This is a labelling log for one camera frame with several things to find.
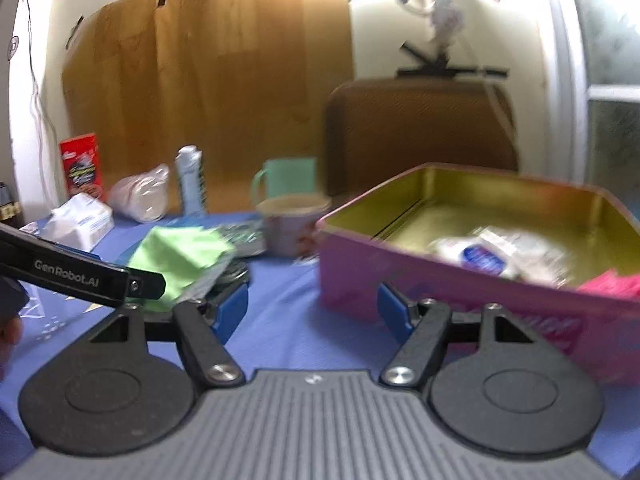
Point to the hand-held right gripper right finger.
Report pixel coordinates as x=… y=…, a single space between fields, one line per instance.
x=395 y=310

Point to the red snack box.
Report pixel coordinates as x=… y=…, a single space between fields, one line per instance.
x=82 y=165

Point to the brown chair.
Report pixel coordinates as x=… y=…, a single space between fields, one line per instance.
x=420 y=135

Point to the green cloth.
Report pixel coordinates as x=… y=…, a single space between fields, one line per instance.
x=175 y=255

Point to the green plastic mug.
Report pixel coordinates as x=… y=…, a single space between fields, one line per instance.
x=292 y=177

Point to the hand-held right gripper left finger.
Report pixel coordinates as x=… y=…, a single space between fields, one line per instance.
x=231 y=312

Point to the frosted window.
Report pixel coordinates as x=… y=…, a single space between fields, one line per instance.
x=607 y=60

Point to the bagged clear plastic cups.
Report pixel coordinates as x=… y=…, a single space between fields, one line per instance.
x=140 y=195

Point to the white drink carton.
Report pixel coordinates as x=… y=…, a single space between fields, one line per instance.
x=190 y=185

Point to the clear plastic card case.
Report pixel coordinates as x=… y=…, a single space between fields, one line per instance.
x=245 y=240

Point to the pink cloth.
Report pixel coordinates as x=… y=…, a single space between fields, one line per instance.
x=612 y=284

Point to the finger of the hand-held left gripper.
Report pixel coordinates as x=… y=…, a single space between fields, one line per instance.
x=147 y=285

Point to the blue printed tablecloth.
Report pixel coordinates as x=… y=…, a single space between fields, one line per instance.
x=300 y=310

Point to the hanging white plastic ornament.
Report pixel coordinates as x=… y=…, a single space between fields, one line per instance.
x=442 y=5

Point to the white plastic packet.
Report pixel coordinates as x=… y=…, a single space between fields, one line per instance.
x=490 y=255

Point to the pink tin box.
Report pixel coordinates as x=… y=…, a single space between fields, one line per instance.
x=350 y=270

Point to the white tissue pack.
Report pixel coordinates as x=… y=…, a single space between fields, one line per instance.
x=75 y=220

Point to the pale paper cup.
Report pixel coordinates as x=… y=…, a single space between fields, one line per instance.
x=287 y=230

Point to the black tape cross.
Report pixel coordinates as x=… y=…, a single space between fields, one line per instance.
x=440 y=67

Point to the black green correction tape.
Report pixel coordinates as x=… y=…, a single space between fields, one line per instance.
x=231 y=272

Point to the brown cardboard sheet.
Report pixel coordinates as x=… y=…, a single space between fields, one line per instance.
x=210 y=90

